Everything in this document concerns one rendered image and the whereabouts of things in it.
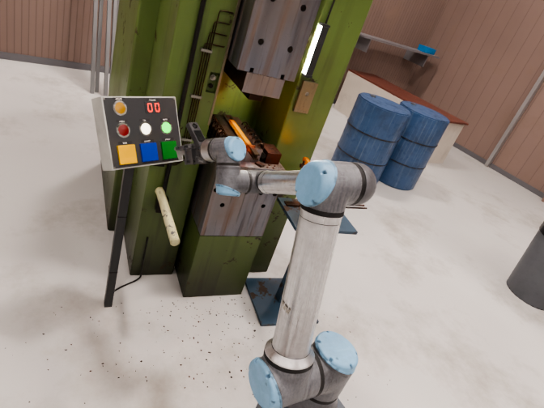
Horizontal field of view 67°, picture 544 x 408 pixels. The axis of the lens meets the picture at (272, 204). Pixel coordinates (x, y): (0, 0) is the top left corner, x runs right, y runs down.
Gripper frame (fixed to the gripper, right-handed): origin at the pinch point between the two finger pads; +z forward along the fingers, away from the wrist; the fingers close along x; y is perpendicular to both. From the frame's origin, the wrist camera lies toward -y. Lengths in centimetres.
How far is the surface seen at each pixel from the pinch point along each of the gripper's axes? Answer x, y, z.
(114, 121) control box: -23.0, -12.3, 5.7
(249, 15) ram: 31, -52, -20
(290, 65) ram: 54, -32, -22
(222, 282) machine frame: 50, 84, 39
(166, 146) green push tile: -1.6, -0.8, 5.0
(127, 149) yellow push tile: -19.8, -1.1, 5.0
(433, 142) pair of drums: 382, 26, 28
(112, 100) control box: -22.8, -19.8, 5.7
